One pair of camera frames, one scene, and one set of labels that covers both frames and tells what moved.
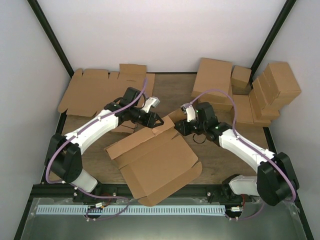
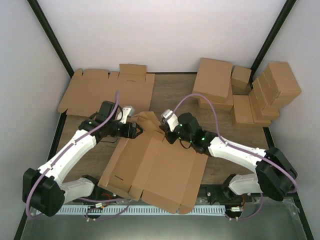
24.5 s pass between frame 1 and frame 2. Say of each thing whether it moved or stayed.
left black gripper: moved
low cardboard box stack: stayed
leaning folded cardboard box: stayed
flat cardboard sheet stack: stayed
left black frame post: stayed
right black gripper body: moved
